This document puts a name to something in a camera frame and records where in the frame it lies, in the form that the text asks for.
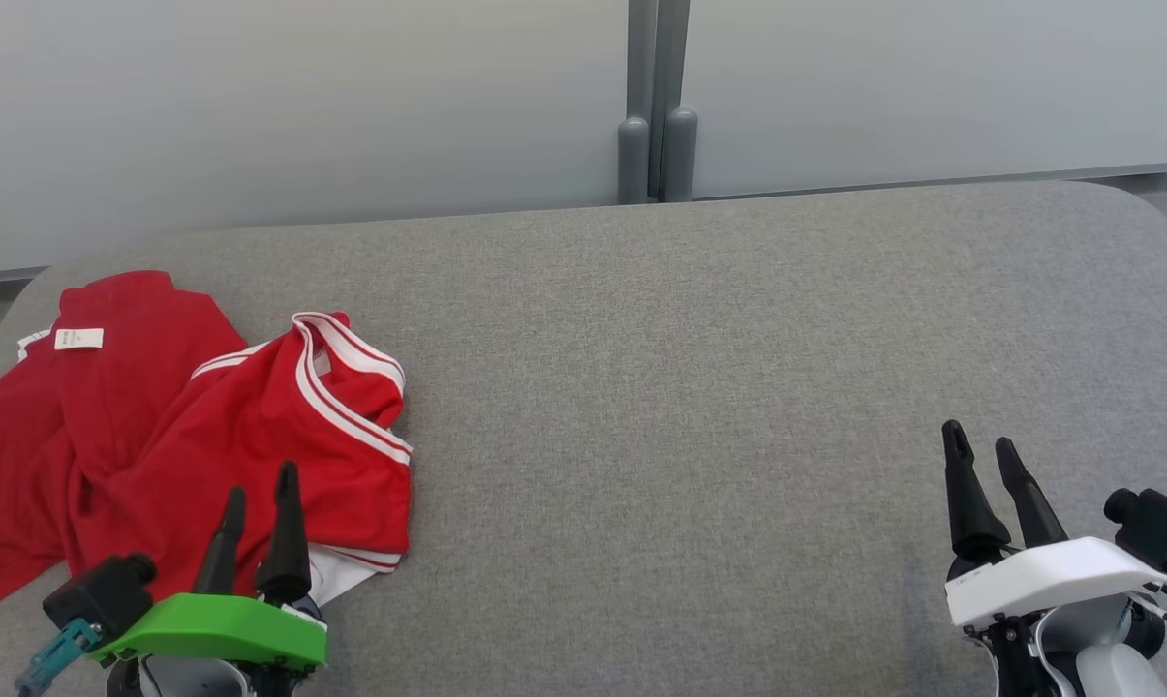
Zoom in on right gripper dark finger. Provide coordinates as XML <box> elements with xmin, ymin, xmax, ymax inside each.
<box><xmin>941</xmin><ymin>419</ymin><xmax>1013</xmax><ymax>564</ymax></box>
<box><xmin>995</xmin><ymin>437</ymin><xmax>1071</xmax><ymax>551</ymax></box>

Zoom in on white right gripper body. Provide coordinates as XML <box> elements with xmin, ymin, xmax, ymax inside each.
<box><xmin>945</xmin><ymin>536</ymin><xmax>1167</xmax><ymax>630</ymax></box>

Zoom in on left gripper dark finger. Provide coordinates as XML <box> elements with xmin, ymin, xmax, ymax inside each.
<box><xmin>254</xmin><ymin>460</ymin><xmax>314</xmax><ymax>605</ymax></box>
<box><xmin>194</xmin><ymin>486</ymin><xmax>248</xmax><ymax>595</ymax></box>

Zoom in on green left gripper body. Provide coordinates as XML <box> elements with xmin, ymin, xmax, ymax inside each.
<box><xmin>89</xmin><ymin>592</ymin><xmax>329</xmax><ymax>674</ymax></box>

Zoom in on red shirt white striped sleeves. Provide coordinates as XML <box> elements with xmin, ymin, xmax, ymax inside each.
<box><xmin>55</xmin><ymin>271</ymin><xmax>415</xmax><ymax>609</ymax></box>

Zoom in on red shorts white side stripe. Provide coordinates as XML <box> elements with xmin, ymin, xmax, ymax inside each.
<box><xmin>0</xmin><ymin>327</ymin><xmax>85</xmax><ymax>618</ymax></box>

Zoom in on grey fabric sofa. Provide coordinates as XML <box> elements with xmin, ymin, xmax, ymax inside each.
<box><xmin>0</xmin><ymin>179</ymin><xmax>1167</xmax><ymax>697</ymax></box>

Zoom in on teal plug left camera cable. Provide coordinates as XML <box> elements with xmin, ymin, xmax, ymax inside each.
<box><xmin>14</xmin><ymin>620</ymin><xmax>105</xmax><ymax>697</ymax></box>

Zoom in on grey partition base rail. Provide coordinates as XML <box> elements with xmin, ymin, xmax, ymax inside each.
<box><xmin>0</xmin><ymin>160</ymin><xmax>1167</xmax><ymax>288</ymax></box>

